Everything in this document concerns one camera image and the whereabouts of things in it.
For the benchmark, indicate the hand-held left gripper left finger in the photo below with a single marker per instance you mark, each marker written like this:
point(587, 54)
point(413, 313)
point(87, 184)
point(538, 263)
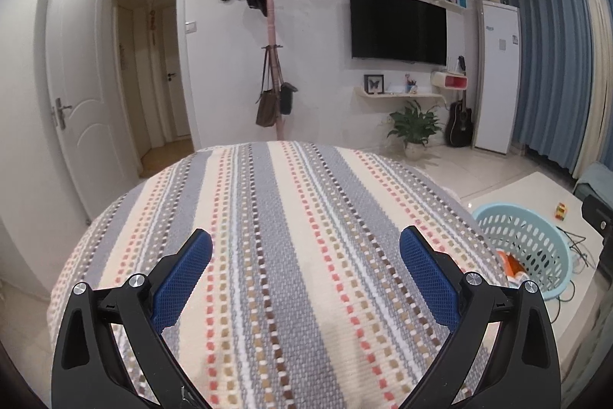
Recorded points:
point(182, 284)

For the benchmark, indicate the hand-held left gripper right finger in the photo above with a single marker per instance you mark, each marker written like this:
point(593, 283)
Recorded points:
point(428, 279)

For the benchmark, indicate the light blue plastic basket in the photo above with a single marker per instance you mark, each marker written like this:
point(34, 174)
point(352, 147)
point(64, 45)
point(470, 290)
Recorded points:
point(550, 246)

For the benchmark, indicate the brown shoulder bag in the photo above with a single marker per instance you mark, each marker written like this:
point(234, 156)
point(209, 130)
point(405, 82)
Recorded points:
point(267, 107)

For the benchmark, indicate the striped woven blanket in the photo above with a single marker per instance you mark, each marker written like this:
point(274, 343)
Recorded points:
point(297, 246)

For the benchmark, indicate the white coffee table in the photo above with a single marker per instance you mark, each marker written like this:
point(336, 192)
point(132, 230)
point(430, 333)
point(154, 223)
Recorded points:
point(531, 188)

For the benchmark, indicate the small colourful toy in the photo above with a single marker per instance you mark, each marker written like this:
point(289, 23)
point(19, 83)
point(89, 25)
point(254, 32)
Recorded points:
point(560, 210)

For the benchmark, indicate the green potted plant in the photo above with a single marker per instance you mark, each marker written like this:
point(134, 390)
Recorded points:
point(415, 124)

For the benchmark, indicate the black guitar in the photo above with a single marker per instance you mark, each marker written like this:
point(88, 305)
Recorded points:
point(459, 126)

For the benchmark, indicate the black device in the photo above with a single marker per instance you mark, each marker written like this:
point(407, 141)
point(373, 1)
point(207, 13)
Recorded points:
point(598, 217)

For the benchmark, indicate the pen holder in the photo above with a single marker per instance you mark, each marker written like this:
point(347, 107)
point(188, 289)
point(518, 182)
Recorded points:
point(412, 85)

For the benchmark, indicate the pink white box shelf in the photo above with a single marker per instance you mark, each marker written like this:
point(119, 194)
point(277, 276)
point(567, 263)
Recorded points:
point(450, 81)

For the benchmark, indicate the white corridor door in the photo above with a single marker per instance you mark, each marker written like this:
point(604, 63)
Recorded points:
point(175, 73)

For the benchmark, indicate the black small bag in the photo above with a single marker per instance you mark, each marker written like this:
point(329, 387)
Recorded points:
point(287, 98)

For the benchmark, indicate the white panelled door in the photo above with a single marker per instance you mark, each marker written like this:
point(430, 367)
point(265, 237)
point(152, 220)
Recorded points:
point(79, 78)

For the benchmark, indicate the black flat television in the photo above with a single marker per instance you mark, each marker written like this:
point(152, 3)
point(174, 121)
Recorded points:
point(397, 23)

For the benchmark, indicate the blue curtain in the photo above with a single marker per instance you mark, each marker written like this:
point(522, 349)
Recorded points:
point(555, 54)

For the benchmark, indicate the red hanging ornament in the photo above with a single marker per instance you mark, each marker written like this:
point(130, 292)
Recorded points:
point(153, 25)

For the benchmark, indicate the pink coat rack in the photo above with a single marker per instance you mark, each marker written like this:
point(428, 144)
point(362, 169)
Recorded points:
point(272, 30)

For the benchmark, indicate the white low wall shelf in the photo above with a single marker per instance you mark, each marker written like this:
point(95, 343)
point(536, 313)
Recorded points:
point(397, 94)

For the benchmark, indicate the butterfly picture frame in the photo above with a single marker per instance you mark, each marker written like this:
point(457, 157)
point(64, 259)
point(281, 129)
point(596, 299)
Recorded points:
point(373, 84)

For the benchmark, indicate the light switch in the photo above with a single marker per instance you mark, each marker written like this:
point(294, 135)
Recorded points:
point(190, 26)

